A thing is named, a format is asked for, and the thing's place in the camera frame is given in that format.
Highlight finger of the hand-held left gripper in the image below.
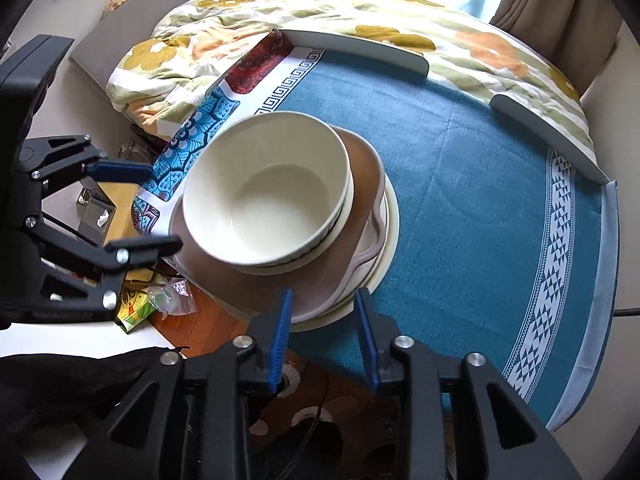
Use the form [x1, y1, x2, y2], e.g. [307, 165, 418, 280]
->
[22, 135, 153, 196]
[25, 215, 183, 321]

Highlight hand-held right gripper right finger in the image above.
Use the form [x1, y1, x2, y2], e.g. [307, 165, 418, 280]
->
[354, 290, 583, 480]

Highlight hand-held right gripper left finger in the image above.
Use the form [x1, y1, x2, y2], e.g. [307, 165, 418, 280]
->
[82, 288, 294, 480]

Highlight large white deep plate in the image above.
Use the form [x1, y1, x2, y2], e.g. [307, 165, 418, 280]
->
[292, 180, 396, 326]

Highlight large cream plate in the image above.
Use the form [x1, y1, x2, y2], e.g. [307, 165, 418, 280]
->
[290, 185, 402, 333]

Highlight small cream bowl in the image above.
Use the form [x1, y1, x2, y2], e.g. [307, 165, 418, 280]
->
[182, 111, 352, 266]

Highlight pink square bowl with handles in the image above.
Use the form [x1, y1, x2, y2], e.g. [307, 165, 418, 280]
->
[172, 125, 388, 325]

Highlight glass jar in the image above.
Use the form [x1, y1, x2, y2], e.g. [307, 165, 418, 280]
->
[117, 137, 152, 167]

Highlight yellow wooden stool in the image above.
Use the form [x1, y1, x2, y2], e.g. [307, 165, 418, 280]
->
[102, 181, 151, 283]

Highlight silver tissue holder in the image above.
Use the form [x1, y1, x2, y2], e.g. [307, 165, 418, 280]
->
[75, 187, 117, 234]

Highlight clear plastic bag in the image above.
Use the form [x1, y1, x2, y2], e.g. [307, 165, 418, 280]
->
[149, 274, 197, 317]

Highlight yellow green packet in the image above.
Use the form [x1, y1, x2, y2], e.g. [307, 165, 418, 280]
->
[115, 287, 162, 336]

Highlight brown flower rug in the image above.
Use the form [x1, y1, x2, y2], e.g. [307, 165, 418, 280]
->
[249, 352, 403, 480]

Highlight grey mattress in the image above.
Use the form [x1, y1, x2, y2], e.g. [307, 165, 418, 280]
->
[67, 0, 281, 86]

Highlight dark cloth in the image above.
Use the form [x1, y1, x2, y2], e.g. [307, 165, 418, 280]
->
[0, 346, 187, 443]

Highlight blue tablecloth with patterned border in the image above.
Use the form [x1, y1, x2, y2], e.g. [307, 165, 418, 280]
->
[131, 45, 608, 431]

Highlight grey rimmed tray table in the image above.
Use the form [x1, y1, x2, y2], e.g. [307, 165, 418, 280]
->
[210, 27, 621, 433]

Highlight floral striped blanket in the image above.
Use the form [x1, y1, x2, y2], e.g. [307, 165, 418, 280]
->
[105, 0, 598, 171]

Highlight brown curtain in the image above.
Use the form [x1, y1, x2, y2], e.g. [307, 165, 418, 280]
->
[490, 0, 621, 96]

